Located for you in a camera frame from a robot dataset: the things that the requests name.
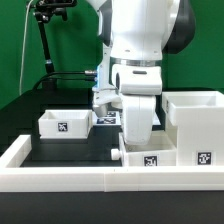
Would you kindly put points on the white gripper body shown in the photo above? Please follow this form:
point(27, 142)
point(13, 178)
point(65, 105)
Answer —
point(133, 89)

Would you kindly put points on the white drawer cabinet box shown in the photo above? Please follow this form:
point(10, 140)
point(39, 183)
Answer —
point(195, 124)

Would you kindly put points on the white front drawer tray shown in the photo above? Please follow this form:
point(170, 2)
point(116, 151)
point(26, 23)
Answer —
point(160, 151)

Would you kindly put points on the white drawer tray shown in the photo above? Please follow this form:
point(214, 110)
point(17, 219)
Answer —
point(160, 151)
point(65, 124)

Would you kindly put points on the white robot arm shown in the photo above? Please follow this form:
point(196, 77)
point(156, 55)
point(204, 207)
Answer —
point(135, 35)

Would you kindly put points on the white rear drawer tray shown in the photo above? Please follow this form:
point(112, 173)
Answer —
point(65, 124)

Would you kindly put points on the white fiducial marker sheet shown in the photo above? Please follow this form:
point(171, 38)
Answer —
point(111, 119)

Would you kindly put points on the black camera stand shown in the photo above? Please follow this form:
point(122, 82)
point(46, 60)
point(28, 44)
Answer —
point(44, 10)

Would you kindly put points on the white border frame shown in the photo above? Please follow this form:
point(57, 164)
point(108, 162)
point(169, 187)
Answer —
point(15, 178)

